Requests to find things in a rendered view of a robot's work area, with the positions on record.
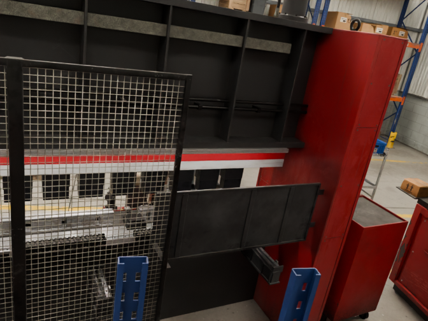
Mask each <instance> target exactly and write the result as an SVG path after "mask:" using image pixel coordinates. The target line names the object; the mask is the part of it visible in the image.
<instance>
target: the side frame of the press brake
mask: <svg viewBox="0 0 428 321"><path fill-rule="evenodd" d="M407 44H408V39H404V38H398V37H394V36H387V35H384V34H377V33H370V32H360V31H350V30H344V29H334V28H333V31H332V34H326V33H319V35H318V40H317V45H316V49H315V53H314V56H313V62H312V65H311V70H310V75H309V78H308V83H307V86H306V91H305V94H304V99H303V104H307V105H308V107H307V108H305V107H301V110H302V111H307V114H304V113H300V116H299V120H298V124H297V129H296V133H295V138H297V139H298V140H300V141H302V142H304V143H305V144H304V148H288V149H289V152H288V153H285V158H284V162H283V166H282V167H266V168H260V169H259V174H258V178H257V184H256V186H268V185H288V184H300V183H321V186H320V190H322V189H324V194H323V195H318V197H317V201H316V205H315V209H314V212H313V216H312V219H311V222H315V226H314V227H309V230H308V234H307V237H306V241H299V242H294V243H286V244H281V245H273V246H265V252H266V253H267V254H268V255H269V256H270V257H271V258H272V259H273V260H274V261H275V260H277V261H278V264H279V266H282V265H283V271H282V272H281V273H280V277H279V282H280V283H277V284H273V285H269V284H268V283H267V281H266V280H265V279H263V277H262V276H261V275H260V274H259V276H258V279H257V284H256V288H255V293H254V296H253V299H254V300H255V302H256V303H257V304H258V305H259V307H260V308H261V309H262V311H263V312H264V313H265V314H266V316H267V317H268V319H270V321H278V319H279V316H280V311H281V308H282V304H283V300H284V297H285V293H286V289H287V285H288V282H289V278H290V274H291V271H292V268H316V269H317V270H318V272H319V273H320V274H321V277H320V281H319V284H318V287H317V291H316V294H315V298H314V300H313V304H312V307H311V311H310V314H309V317H308V321H320V319H321V316H322V312H323V310H324V306H325V303H326V300H327V296H328V294H329V291H330V287H331V284H332V281H333V278H334V274H335V272H336V268H337V266H338V262H339V258H340V256H341V252H342V249H343V246H344V244H345V240H346V236H347V234H348V230H349V228H350V224H351V221H352V218H353V214H354V211H355V208H356V205H357V201H358V199H359V196H360V192H361V189H362V186H363V183H364V180H365V177H366V173H367V170H368V167H369V163H370V161H371V158H372V155H373V151H374V149H375V145H376V142H377V139H378V135H379V133H380V129H381V126H382V123H383V119H384V117H385V113H386V110H387V107H388V105H389V101H390V97H391V95H392V91H393V88H394V85H395V82H396V79H397V75H398V72H399V69H400V67H401V63H402V60H403V57H404V53H405V50H406V47H407Z"/></svg>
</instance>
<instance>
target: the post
mask: <svg viewBox="0 0 428 321"><path fill-rule="evenodd" d="M6 59H13V60H7V66H6V84H7V106H8V148H9V169H10V211H11V252H12V274H13V316H14V321H27V291H26V249H25V167H24V86H23V67H22V57H10V56H6ZM15 60H20V61H15Z"/></svg>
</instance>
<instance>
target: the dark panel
mask: <svg viewBox="0 0 428 321"><path fill-rule="evenodd" d="M320 186H321V183H300V184H288V185H268V186H256V187H236V188H224V189H204V190H183V191H177V194H176V203H175V212H174V217H173V226H172V231H171V241H170V246H169V255H168V261H171V260H179V259H188V258H192V257H200V256H205V255H213V254H218V253H226V252H234V251H239V250H247V249H252V248H260V247H265V246H273V245H281V244H286V243H294V242H299V241H306V237H307V234H308V230H309V227H310V223H311V219H312V216H313V212H314V209H315V205H316V201H317V197H318V193H319V190H320ZM170 193H171V192H161V194H160V196H163V197H156V198H155V201H159V199H160V205H159V202H155V206H157V207H155V209H154V211H155V212H154V216H157V215H163V211H162V210H168V208H169V206H166V205H169V198H170ZM165 194H166V199H165ZM164 200H165V204H164ZM158 205H159V206H160V207H158ZM163 205H165V207H163ZM158 210H159V214H158ZM165 228H166V225H162V229H163V230H158V229H161V225H157V231H152V235H153V234H155V232H156V234H158V235H156V236H155V235H153V236H151V239H153V240H151V242H150V244H152V243H154V242H155V243H158V245H159V241H160V246H159V247H164V244H163V243H164V238H165V232H166V230H165ZM160 233H161V235H160ZM155 238H156V240H154V239H155ZM159 238H163V239H159ZM160 249H161V251H162V253H163V248H160Z"/></svg>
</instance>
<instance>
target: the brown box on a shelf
mask: <svg viewBox="0 0 428 321"><path fill-rule="evenodd" d="M396 188H398V189H399V190H401V191H402V192H404V193H405V194H407V195H409V196H410V197H412V198H414V199H418V198H428V183H426V182H424V181H422V180H420V179H418V178H404V181H403V182H402V184H401V186H400V187H396Z"/></svg>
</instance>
